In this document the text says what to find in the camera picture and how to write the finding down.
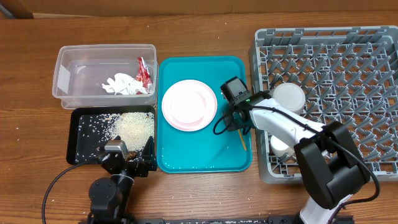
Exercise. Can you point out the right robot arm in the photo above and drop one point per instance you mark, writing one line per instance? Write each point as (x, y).
(329, 161)

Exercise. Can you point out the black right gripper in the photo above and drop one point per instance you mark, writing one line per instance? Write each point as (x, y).
(232, 121)

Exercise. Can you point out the brown food scraps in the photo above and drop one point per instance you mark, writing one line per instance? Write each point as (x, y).
(131, 156)

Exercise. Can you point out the clear plastic bin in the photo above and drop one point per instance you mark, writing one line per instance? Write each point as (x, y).
(81, 70)

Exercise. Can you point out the white cup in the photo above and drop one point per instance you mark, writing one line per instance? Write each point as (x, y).
(280, 149)

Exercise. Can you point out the wooden chopstick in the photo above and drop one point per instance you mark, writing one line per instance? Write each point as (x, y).
(242, 140)

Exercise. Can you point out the white napkin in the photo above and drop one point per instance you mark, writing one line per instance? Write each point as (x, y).
(124, 84)

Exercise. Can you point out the pile of rice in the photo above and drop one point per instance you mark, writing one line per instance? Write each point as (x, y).
(133, 128)

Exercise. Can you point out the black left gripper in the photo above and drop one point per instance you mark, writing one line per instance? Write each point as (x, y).
(148, 160)

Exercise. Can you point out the teal plastic tray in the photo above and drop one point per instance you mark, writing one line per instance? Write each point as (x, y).
(211, 149)

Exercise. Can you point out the large pink plate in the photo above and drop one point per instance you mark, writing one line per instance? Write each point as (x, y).
(189, 105)

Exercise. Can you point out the black food waste tray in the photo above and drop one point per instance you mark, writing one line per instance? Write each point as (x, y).
(90, 129)

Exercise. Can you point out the red snack wrapper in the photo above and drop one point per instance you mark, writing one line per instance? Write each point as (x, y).
(143, 75)

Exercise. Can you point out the white bowl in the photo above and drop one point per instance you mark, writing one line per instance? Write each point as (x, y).
(290, 96)

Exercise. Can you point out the grey dishwasher rack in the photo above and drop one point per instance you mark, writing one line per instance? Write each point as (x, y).
(348, 74)

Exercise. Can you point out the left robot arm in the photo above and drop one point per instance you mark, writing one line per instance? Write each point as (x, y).
(110, 195)

